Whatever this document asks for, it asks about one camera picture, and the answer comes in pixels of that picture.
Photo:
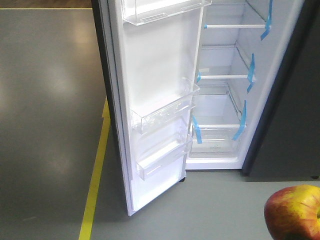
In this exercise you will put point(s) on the clear lower door bin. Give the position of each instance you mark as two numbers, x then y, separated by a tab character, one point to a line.
160	150

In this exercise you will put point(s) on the red yellow apple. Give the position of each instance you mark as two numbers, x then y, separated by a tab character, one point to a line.
293	213

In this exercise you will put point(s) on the dark grey fridge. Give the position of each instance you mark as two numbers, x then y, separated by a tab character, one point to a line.
258	107

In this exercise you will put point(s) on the clear upper door bin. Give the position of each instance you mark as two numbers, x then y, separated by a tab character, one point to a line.
139	12

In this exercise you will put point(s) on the clear middle door bin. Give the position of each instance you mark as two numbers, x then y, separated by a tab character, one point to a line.
154	113

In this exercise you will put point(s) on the white fridge door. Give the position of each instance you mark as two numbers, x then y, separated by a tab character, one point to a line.
149	53

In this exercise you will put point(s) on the clear door bin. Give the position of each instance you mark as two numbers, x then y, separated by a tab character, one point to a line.
160	150
154	113
139	12

